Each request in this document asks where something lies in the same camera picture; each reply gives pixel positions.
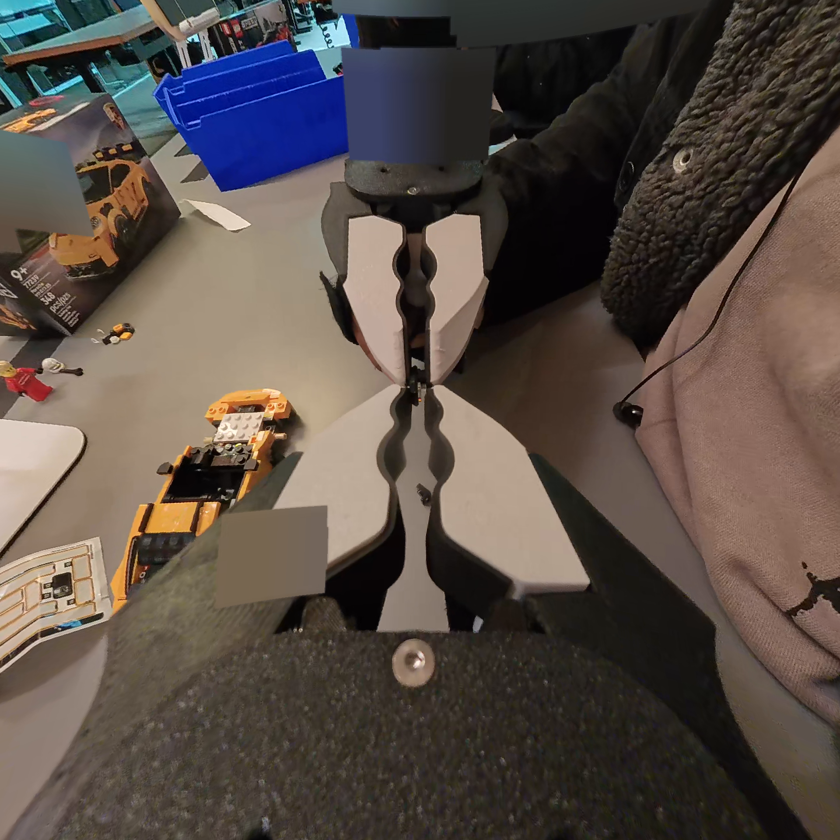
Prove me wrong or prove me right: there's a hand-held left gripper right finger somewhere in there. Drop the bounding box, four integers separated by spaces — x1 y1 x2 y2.
424 385 592 599

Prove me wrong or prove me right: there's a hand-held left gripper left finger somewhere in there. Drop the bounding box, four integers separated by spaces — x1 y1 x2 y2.
276 386 403 573

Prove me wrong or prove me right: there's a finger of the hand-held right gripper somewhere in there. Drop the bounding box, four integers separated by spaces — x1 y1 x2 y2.
343 217 412 386
422 214 491 386

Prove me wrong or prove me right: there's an orange lego car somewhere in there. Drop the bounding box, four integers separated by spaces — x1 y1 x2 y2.
108 388 296 614

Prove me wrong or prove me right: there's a dark lego box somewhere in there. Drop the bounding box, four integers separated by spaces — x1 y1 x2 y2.
220 7 293 50

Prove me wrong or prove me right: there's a black lego car box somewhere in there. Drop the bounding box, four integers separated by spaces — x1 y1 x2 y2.
0 92 181 337

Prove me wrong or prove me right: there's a red lego minifigure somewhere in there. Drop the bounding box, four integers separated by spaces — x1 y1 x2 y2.
0 360 55 403

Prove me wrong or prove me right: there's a person's right hand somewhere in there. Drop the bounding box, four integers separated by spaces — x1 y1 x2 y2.
354 327 396 382

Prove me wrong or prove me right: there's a blue plastic storage bin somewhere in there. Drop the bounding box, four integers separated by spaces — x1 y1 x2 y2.
154 41 329 129
176 66 349 193

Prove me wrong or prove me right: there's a white paper scrap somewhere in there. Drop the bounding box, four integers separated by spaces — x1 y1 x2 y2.
178 199 252 232

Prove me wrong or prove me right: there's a beige hoodie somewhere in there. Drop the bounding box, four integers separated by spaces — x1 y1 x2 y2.
633 118 840 729

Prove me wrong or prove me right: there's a white book stand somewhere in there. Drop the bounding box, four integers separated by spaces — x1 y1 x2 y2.
141 0 221 42

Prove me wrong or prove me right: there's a white rounded base board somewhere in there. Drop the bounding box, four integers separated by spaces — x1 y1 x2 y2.
0 420 88 555

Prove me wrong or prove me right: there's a white sticker sheet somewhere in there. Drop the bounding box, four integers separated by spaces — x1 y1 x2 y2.
0 538 111 673

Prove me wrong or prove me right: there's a brown wooden desk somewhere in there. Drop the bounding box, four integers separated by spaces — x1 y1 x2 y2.
3 8 165 93

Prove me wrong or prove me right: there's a black wired earphone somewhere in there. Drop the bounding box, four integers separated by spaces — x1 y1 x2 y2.
613 157 808 431

